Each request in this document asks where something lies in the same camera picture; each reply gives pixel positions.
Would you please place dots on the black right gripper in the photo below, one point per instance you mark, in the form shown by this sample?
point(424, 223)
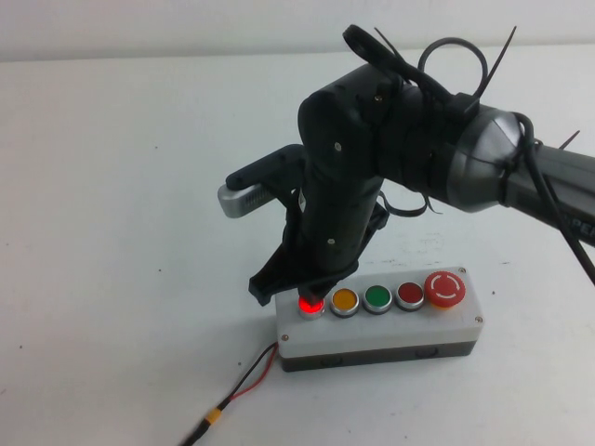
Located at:
point(334, 186)

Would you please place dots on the red illuminated push button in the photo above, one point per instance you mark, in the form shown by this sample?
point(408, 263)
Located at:
point(310, 308)

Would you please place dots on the yellow push button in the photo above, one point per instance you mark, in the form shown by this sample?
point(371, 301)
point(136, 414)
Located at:
point(344, 300)

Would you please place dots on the green push button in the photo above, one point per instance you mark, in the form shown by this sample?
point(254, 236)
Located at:
point(377, 297)

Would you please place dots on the grey push button control box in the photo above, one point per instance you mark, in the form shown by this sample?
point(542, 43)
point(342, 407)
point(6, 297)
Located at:
point(381, 332)

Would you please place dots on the dark red flat push button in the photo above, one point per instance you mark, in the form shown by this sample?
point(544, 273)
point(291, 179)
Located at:
point(409, 293)

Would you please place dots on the red emergency stop mushroom button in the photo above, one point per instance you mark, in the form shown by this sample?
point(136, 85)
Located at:
point(444, 286)

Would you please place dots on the black looped zip tie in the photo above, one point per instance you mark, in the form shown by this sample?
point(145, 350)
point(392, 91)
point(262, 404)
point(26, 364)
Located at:
point(479, 65)

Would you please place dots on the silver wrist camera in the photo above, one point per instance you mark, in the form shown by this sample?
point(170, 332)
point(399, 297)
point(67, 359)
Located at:
point(239, 200)

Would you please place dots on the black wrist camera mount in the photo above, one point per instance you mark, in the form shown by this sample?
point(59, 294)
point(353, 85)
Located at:
point(274, 167)

